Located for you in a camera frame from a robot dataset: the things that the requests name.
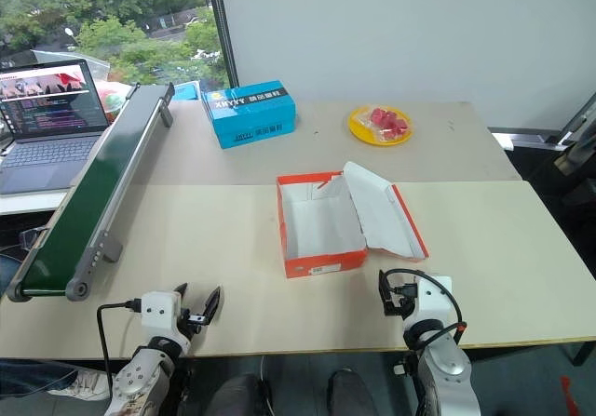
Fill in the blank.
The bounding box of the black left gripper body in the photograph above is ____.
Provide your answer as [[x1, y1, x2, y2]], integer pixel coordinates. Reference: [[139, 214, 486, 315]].
[[178, 306, 209, 342]]

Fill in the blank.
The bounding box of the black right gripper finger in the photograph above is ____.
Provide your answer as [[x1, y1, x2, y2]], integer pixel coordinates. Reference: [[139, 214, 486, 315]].
[[377, 269, 392, 316]]

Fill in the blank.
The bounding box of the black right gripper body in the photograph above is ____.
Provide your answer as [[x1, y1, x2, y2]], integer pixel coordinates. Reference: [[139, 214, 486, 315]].
[[388, 282, 419, 317]]

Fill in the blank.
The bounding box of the orange shoe box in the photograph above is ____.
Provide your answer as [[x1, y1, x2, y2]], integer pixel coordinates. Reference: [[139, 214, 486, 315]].
[[275, 160, 430, 280]]

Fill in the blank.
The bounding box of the green conveyor belt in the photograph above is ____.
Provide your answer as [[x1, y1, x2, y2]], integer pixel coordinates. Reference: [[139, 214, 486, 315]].
[[5, 82, 176, 303]]

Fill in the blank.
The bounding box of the blue cardboard box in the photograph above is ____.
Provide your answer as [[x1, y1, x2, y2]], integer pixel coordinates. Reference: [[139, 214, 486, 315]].
[[200, 79, 298, 151]]

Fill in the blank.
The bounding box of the light blue box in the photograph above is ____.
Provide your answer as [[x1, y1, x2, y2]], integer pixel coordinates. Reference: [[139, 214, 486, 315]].
[[169, 80, 203, 102]]

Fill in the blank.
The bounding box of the white sneaker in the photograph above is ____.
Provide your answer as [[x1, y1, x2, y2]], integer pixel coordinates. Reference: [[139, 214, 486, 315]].
[[46, 370, 114, 401]]

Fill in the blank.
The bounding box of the yellow plate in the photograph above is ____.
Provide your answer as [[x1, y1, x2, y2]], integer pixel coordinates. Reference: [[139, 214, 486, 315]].
[[347, 104, 414, 148]]

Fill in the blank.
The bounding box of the leg in blue jeans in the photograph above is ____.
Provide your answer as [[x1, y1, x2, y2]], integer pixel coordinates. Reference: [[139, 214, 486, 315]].
[[0, 358, 79, 397]]

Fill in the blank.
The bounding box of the bag of red candies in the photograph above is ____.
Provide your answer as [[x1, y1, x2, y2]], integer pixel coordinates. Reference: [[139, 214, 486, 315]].
[[355, 106, 412, 141]]

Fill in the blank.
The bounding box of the white side table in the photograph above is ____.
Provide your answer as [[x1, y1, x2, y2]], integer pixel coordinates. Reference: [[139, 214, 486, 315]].
[[0, 187, 72, 216]]

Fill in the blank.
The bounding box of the red object on floor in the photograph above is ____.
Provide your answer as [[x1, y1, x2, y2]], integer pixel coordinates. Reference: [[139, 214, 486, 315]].
[[558, 375, 584, 413]]

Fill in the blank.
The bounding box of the green and red package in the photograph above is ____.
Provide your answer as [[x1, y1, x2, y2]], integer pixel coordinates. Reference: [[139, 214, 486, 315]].
[[94, 79, 133, 125]]

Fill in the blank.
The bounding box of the grey metal bar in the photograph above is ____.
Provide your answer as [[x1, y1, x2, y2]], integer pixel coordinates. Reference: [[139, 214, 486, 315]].
[[487, 126, 576, 153]]

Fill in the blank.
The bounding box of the grey laptop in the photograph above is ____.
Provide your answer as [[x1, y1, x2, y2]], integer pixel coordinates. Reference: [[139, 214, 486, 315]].
[[0, 59, 112, 196]]

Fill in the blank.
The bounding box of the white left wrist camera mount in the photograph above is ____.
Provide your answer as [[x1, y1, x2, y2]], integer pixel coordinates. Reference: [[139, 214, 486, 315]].
[[140, 290, 183, 343]]

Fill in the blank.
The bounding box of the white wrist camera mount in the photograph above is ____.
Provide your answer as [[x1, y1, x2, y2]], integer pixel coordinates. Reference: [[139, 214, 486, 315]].
[[401, 275, 454, 334], [140, 290, 183, 343]]

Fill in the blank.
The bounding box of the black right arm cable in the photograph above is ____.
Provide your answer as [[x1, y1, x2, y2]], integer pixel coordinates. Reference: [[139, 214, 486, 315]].
[[385, 267, 468, 345]]

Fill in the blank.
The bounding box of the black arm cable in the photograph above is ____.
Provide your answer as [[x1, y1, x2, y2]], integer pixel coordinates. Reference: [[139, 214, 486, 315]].
[[96, 298, 143, 390], [385, 267, 468, 345]]

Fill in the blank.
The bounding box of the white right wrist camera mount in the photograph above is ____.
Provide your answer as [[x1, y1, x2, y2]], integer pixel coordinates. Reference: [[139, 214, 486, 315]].
[[401, 275, 454, 334]]

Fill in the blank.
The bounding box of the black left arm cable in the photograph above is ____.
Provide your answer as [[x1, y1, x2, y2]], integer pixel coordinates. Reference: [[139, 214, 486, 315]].
[[96, 298, 143, 390]]

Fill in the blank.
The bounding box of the black window frame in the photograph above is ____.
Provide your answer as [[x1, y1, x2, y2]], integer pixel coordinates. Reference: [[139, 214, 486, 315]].
[[203, 0, 239, 89]]

